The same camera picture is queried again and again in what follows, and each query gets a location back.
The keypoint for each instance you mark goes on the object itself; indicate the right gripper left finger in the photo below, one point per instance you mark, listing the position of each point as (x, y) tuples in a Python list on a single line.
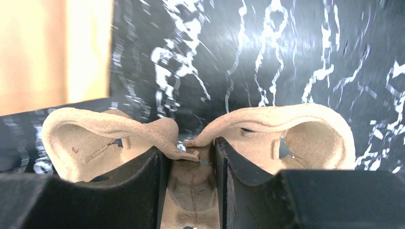
[(128, 197)]

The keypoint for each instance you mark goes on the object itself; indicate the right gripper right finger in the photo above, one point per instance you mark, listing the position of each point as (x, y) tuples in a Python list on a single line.
[(251, 198)]

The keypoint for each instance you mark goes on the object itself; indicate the kraft paper takeout bag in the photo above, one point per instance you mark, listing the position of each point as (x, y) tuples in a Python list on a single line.
[(53, 52)]

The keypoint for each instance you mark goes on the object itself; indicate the single pulp cup carrier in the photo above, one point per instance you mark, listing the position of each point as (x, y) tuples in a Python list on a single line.
[(83, 144)]

